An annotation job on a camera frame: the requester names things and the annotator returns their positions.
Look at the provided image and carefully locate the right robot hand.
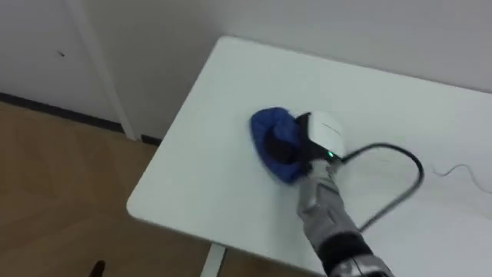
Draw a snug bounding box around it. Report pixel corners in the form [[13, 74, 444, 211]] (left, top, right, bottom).
[[264, 111, 346, 174]]

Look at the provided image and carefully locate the blue cleaning cloth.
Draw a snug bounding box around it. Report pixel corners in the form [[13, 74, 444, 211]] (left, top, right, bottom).
[[249, 106, 311, 185]]

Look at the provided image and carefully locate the white desk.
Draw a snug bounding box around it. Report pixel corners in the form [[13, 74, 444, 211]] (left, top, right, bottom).
[[125, 35, 492, 277]]

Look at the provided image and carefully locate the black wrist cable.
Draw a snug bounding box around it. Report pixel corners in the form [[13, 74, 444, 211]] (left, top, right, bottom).
[[339, 142, 425, 233]]

